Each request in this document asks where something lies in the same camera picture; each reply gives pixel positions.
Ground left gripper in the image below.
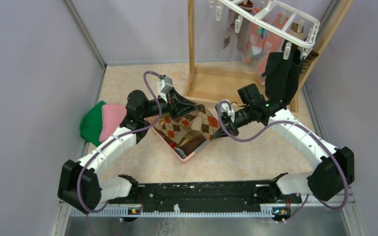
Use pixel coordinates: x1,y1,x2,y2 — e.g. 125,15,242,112
141,87,198,120

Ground beige argyle sock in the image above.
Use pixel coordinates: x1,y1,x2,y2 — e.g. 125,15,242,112
187,104,219,141
154,115,199,146

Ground black sock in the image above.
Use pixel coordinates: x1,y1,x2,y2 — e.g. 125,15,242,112
262,52,293,100
282,49,304,105

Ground tan brown striped sock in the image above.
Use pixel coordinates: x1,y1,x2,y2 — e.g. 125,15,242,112
304,51,319,65

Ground white clip hanger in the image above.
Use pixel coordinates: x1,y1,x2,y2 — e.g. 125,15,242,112
208,0,321,59

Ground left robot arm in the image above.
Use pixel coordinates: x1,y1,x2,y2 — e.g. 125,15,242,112
57,88,199,214

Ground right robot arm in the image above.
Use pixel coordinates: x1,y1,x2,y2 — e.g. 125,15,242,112
213,84,354,203

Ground striped socks in basket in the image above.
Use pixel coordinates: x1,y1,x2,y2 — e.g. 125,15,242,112
172,135,207,160

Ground wooden rack stand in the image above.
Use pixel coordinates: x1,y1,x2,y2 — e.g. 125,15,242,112
184,0,353,108

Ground pink plastic basket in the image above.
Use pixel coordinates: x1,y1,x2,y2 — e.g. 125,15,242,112
146,114,209,162

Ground pink folded cloth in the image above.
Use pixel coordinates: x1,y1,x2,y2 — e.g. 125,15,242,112
99,104,126,143

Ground maroon striped sock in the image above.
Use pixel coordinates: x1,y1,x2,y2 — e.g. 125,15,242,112
237,0,253,53
221,10,238,49

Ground green cloth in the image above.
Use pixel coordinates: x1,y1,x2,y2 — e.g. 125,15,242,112
79,101,106,147

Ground pink sock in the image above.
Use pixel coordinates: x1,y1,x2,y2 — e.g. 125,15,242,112
243,23,266,65
257,13,289,86

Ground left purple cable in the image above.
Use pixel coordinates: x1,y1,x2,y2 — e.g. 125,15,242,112
77,71,163,236

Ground purple cable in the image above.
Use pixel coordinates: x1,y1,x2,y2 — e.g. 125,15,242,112
77,71,163,236
217,100,350,224

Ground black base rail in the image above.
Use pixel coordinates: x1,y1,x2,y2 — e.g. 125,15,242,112
108,180,305,222

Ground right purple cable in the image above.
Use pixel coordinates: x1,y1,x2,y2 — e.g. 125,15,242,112
217,100,350,224

